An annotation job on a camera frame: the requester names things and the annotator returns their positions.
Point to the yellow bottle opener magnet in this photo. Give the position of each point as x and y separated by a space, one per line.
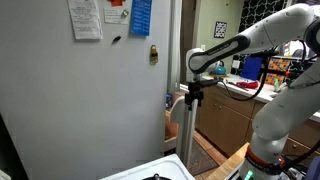
153 55

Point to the black white framed picture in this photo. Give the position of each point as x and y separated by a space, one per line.
220 29

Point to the blue paper sheet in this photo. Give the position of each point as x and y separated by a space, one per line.
140 17

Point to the patterned floor rug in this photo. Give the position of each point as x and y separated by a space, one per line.
200 160

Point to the colourful patterned box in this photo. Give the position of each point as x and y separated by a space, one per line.
277 70

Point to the white stove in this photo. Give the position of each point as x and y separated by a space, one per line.
170 167

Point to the black oval magnet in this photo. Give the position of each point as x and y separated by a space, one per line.
116 39

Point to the red cloth on counter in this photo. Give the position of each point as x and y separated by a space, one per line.
249 85

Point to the blue box on counter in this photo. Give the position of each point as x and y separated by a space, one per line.
251 67

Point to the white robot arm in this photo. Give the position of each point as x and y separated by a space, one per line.
290 108

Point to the teal kettle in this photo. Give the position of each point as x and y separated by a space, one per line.
220 70

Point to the wooden kitchen cabinets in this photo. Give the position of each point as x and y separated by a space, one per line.
227 123

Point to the white printed paper sheet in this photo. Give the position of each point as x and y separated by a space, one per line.
85 19

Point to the white note with clip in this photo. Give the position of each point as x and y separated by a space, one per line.
116 12

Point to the white bottom fridge door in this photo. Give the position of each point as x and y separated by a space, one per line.
185 116

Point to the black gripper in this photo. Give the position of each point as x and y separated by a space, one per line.
194 93

